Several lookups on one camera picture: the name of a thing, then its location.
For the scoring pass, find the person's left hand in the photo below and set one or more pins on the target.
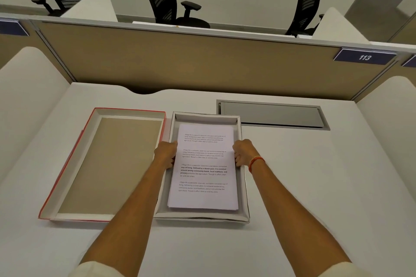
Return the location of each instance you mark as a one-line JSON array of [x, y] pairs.
[[165, 155]]

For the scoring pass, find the person's right hand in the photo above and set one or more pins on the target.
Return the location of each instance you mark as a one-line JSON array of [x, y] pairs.
[[245, 151]]

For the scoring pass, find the white printed paper stack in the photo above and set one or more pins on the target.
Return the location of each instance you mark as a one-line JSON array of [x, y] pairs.
[[204, 156]]

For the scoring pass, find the white cardboard box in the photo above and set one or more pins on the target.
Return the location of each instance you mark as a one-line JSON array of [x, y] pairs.
[[204, 119]]

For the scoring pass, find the red box lid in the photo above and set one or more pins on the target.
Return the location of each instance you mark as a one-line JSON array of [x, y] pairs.
[[113, 163]]

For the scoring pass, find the person's right forearm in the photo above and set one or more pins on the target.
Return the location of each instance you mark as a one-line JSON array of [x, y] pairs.
[[292, 221]]

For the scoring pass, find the person's left forearm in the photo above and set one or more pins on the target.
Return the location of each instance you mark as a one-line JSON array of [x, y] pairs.
[[130, 221]]

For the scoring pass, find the person's white left sleeve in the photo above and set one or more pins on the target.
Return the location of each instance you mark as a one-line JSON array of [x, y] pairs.
[[94, 270]]

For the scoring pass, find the person's white sleeve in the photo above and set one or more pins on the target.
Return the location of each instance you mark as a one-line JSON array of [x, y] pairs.
[[341, 272], [94, 270]]

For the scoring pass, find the person's white right sleeve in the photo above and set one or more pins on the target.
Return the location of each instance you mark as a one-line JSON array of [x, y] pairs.
[[341, 272]]

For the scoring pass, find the wide beige partition panel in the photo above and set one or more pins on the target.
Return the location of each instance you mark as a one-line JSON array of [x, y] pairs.
[[195, 62]]

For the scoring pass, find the yellow item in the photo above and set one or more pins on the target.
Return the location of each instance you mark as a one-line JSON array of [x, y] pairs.
[[177, 27]]

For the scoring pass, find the white desk divider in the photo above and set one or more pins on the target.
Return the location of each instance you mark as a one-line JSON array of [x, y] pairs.
[[390, 124], [94, 7], [29, 98], [338, 30]]

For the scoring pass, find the blue desk number sign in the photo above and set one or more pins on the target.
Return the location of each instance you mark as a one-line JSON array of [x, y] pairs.
[[410, 61], [364, 57], [13, 27]]

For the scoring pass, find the glass topped beige partition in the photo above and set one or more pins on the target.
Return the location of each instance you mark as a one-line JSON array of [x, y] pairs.
[[406, 33]]

